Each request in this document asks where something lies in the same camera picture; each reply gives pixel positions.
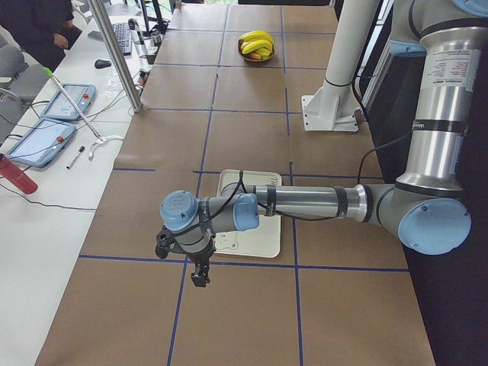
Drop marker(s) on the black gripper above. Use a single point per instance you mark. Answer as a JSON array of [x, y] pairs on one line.
[[199, 256]]

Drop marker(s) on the yellow banana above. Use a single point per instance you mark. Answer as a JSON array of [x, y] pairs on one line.
[[251, 46], [257, 35], [264, 53]]

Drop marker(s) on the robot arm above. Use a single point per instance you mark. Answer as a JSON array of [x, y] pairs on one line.
[[422, 207]]

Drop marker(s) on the white bear plate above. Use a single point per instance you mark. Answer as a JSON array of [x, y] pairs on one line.
[[263, 241]]

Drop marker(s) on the brown wicker basket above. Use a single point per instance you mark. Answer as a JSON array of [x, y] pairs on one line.
[[251, 57]]

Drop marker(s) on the black white marker pen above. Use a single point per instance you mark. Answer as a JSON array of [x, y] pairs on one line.
[[75, 157]]

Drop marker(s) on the red water bottle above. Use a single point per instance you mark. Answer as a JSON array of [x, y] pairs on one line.
[[16, 176]]

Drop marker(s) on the near teach pendant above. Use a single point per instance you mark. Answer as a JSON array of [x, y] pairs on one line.
[[42, 143]]

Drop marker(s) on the black computer mouse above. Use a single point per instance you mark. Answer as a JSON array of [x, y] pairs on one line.
[[102, 63]]

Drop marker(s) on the metal reacher grabber stick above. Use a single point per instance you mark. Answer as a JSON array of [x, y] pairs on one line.
[[100, 140]]

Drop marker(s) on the black keyboard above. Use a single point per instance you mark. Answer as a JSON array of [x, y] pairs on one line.
[[123, 37]]

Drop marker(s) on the person in black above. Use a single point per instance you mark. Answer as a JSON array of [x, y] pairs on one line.
[[43, 29]]

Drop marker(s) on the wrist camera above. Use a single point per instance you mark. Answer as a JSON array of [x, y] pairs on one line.
[[165, 242]]

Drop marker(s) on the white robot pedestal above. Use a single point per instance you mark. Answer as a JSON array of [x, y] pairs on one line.
[[332, 107]]

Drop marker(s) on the aluminium frame post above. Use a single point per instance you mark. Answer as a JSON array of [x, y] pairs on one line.
[[104, 25]]

